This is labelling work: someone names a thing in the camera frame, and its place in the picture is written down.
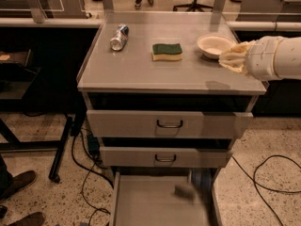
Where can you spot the white rail barrier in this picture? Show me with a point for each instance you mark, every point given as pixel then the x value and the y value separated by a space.
pixel 87 23

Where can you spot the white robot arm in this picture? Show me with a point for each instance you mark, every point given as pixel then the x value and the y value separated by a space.
pixel 287 59

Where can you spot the crushed silver blue can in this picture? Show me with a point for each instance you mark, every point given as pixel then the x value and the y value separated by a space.
pixel 120 38

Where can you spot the bottom grey open drawer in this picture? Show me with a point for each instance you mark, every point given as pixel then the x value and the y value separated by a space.
pixel 149 200

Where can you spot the middle grey drawer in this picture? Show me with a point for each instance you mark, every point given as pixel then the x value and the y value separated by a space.
pixel 164 157

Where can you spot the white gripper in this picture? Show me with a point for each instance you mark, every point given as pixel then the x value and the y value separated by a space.
pixel 261 58

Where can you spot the brown shoe lower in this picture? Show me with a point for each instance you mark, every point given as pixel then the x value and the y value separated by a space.
pixel 35 219

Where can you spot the black table frame left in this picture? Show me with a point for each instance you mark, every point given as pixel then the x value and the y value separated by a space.
pixel 17 77

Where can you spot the dark rxbar blueberry wrapper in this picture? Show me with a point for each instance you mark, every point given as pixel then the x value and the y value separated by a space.
pixel 185 191

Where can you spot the grey drawer cabinet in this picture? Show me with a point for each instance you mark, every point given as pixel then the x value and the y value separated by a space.
pixel 131 80

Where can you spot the white bowl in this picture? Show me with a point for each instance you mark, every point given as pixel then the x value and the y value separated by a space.
pixel 212 46

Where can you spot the green yellow sponge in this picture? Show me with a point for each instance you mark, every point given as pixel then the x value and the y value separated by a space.
pixel 166 52

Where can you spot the top grey drawer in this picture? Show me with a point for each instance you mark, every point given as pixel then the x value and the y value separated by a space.
pixel 167 124

